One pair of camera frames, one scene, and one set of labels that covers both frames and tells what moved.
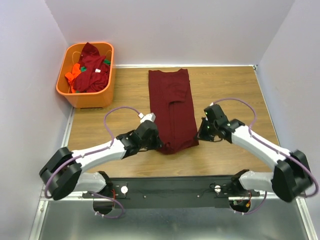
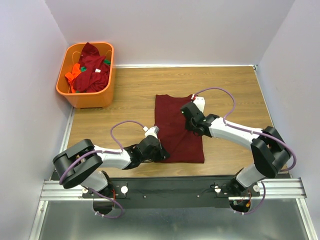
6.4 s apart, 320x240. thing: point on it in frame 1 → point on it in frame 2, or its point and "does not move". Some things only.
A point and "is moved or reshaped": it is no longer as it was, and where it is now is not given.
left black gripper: x=157 y=143 → x=162 y=155
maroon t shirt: x=172 y=109 is moved or reshaped
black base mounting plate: x=173 y=192 does not move
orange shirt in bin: x=76 y=71 does not move
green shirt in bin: x=83 y=68 does not move
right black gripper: x=201 y=135 → x=187 y=125
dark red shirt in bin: x=95 y=78 does not move
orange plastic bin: x=102 y=99 does not move
